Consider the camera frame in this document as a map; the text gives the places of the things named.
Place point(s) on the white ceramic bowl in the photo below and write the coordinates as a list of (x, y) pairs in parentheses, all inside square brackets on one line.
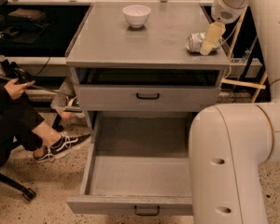
[(136, 15)]

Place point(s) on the open grey lower drawer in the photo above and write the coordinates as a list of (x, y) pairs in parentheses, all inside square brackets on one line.
[(138, 164)]

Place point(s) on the dark box on shelf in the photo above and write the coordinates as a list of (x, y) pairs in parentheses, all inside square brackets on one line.
[(27, 15)]

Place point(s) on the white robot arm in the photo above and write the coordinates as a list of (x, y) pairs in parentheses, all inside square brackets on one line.
[(228, 142)]

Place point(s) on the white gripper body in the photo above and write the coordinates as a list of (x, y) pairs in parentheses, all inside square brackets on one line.
[(226, 9)]

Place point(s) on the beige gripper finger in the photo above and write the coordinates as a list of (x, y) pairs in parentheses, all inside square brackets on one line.
[(212, 36)]

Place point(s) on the person's bare hand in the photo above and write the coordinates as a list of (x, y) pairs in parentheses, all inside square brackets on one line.
[(16, 90)]

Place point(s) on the wooden easel frame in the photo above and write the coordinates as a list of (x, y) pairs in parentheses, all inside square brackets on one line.
[(241, 45)]

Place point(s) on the black office chair base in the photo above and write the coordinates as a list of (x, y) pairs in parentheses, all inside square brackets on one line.
[(27, 193)]

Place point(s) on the black white sneaker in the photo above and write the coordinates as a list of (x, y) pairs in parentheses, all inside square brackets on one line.
[(67, 144)]

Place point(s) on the seated person dark trousers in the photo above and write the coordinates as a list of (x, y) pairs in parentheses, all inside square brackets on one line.
[(18, 119)]

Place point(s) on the closed grey upper drawer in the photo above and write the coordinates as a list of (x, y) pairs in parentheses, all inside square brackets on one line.
[(145, 98)]

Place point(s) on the black handheld controller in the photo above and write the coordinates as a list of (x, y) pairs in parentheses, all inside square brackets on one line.
[(14, 71)]

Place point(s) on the grey wooden drawer cabinet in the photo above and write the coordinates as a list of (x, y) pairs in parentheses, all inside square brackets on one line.
[(108, 51)]

